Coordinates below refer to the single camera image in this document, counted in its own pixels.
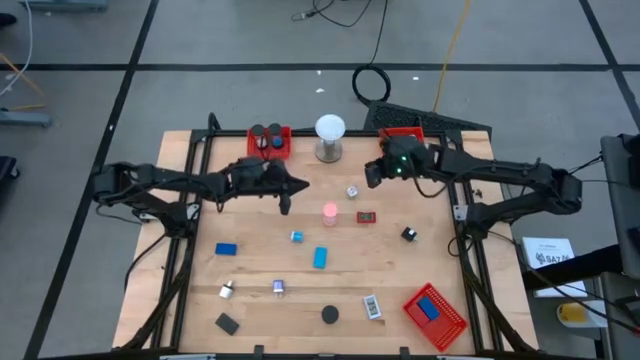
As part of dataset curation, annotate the black coiled cable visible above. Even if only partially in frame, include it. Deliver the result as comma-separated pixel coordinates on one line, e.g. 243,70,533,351
351,0,392,107

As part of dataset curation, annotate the pink hourglass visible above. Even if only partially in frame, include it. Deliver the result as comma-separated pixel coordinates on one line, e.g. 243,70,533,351
321,201,340,227

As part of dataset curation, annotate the black floor object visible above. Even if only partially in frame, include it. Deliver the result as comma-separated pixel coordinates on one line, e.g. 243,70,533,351
0,155,21,194

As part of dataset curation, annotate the black aluminium table frame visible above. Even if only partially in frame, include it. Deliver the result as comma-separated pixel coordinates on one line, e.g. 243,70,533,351
117,112,539,359

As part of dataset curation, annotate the yellow white plastic object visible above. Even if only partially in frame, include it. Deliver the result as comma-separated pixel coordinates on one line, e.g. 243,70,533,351
556,301,609,330

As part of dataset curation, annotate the black metal beam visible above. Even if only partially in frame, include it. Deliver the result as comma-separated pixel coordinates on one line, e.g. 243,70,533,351
522,243,626,292

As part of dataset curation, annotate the large red perforated basket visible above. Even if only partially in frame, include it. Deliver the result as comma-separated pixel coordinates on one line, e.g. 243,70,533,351
402,282,469,353

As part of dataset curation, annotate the black capped white sand hourglass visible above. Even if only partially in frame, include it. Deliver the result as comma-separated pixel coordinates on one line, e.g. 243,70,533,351
249,123,268,150

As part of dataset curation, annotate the white small digital clock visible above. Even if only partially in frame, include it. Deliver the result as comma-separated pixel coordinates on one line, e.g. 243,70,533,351
362,294,383,321

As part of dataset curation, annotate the grey metal floor bar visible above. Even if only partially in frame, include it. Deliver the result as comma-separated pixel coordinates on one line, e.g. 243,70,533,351
0,109,54,129

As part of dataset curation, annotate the small red plastic basket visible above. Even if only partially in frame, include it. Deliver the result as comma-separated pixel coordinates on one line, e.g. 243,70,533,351
246,124,293,160
378,126,425,144

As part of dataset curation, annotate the white lamp steel base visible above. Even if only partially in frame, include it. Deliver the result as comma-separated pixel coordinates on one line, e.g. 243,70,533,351
314,113,347,164

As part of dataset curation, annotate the grey side cart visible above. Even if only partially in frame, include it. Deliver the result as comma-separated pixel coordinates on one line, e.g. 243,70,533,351
599,133,640,281

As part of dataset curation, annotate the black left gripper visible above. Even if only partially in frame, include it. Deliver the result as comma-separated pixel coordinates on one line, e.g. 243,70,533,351
257,159,311,217

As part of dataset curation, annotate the yellow hanging cable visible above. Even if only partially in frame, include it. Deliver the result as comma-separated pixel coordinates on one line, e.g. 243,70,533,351
432,0,474,114

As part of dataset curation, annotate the black perforated floor mat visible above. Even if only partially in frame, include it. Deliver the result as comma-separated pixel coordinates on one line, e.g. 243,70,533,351
362,99,494,135

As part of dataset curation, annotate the white printed cardboard box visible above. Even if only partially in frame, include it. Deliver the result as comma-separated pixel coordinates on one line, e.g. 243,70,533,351
520,236,589,299

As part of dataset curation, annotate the black rectangular box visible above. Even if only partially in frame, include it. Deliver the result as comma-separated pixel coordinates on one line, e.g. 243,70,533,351
214,312,241,336

